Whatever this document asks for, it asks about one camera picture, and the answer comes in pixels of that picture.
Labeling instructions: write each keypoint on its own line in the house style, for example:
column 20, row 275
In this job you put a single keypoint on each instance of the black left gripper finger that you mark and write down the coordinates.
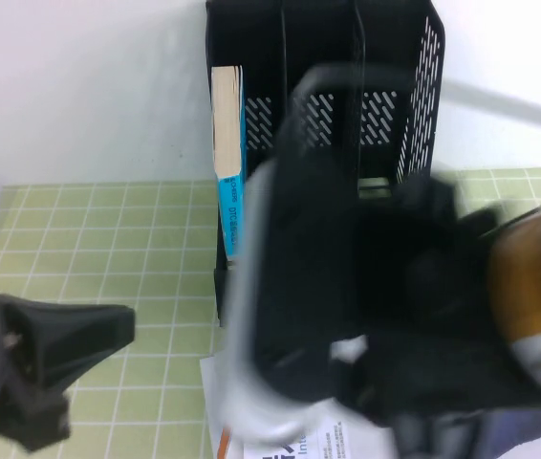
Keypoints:
column 36, row 416
column 74, row 334

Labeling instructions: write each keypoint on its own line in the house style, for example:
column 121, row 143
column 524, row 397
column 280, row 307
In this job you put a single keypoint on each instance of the plain white paper sheet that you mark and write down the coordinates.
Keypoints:
column 210, row 387

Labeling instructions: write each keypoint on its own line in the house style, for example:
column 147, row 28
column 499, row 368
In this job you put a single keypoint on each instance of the thick book with blue spine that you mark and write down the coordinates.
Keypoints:
column 230, row 143

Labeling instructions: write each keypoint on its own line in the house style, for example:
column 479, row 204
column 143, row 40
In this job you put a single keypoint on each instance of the thin white intelligent systems magazine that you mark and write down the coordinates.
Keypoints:
column 328, row 442

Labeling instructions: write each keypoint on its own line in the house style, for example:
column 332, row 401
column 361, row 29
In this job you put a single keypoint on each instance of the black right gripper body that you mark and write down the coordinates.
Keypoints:
column 414, row 296

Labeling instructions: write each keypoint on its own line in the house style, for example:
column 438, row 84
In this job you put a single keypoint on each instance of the black plastic book holder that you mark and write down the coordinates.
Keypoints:
column 318, row 38

